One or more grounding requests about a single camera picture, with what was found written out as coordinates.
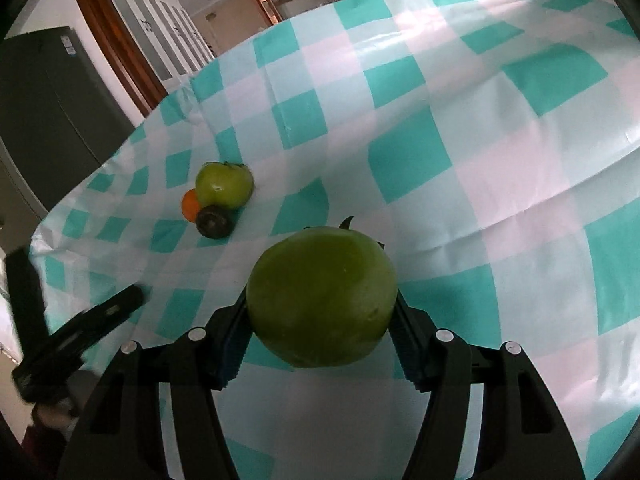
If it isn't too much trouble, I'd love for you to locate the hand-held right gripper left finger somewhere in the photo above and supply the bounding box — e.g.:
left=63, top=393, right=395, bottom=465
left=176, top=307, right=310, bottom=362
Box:
left=57, top=285, right=251, bottom=480

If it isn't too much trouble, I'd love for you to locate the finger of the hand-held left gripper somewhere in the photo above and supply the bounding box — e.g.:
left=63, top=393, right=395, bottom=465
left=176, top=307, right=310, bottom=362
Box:
left=47, top=283, right=146, bottom=358
left=4, top=248, right=49, bottom=356

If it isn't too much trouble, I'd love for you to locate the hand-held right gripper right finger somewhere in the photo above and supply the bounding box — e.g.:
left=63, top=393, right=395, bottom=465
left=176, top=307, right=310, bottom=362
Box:
left=389, top=290, right=586, bottom=480

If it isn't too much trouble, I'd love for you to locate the large green tomato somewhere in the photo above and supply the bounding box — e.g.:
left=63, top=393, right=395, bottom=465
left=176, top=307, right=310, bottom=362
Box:
left=246, top=216, right=400, bottom=369

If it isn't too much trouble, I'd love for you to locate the dark mangosteen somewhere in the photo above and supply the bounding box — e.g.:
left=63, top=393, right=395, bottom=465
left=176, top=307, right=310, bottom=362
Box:
left=195, top=204, right=234, bottom=239

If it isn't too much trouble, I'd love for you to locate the orange tangerine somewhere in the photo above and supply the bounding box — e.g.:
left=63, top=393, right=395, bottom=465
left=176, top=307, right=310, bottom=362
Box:
left=181, top=189, right=203, bottom=223

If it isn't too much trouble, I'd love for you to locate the small green tomato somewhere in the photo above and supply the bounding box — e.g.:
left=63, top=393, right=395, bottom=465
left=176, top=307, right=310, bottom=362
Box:
left=195, top=160, right=255, bottom=210

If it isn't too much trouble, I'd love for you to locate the teal white checkered tablecloth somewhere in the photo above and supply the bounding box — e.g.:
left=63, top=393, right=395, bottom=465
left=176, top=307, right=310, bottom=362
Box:
left=29, top=0, right=640, bottom=480

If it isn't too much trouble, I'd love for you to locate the dark grey refrigerator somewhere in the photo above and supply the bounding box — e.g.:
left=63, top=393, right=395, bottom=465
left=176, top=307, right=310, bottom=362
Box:
left=0, top=26, right=135, bottom=213

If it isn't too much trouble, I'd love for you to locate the white panelled cabinet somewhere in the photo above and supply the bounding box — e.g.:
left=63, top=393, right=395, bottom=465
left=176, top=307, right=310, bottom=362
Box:
left=102, top=0, right=217, bottom=87

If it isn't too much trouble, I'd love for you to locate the brown wooden door frame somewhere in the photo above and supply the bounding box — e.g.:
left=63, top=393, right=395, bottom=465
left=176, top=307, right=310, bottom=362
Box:
left=67, top=0, right=171, bottom=117

